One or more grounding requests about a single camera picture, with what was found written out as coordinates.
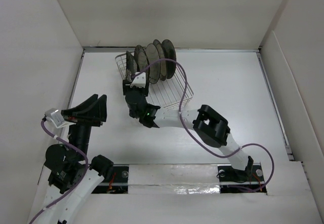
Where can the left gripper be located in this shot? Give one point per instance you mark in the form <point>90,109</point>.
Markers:
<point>93,114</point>

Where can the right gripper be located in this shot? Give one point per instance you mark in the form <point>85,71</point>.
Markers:
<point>126,88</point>

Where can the black square floral plate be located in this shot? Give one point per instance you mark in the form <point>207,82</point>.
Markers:
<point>131,66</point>

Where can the dark patterned rim plate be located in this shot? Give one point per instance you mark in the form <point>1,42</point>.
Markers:
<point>140,57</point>

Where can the cream plate with tree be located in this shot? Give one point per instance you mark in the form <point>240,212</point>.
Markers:
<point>152,56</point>

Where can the brown rimmed cream plate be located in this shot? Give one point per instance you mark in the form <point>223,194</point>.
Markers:
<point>163,66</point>

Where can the grey reindeer plate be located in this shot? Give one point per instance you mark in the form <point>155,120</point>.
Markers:
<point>170,53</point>

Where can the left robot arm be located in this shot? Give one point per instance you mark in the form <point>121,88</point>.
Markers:
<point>73,176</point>

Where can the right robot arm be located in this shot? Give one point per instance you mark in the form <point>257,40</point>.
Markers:
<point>210,126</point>

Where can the wire dish rack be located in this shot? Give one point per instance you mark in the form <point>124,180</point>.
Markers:
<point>166,93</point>

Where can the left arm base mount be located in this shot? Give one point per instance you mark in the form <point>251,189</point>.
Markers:
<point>117,183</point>

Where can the silver taped front rail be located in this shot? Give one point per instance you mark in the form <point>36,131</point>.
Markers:
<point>183,179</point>

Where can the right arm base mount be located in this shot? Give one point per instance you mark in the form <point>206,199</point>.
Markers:
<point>233,181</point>

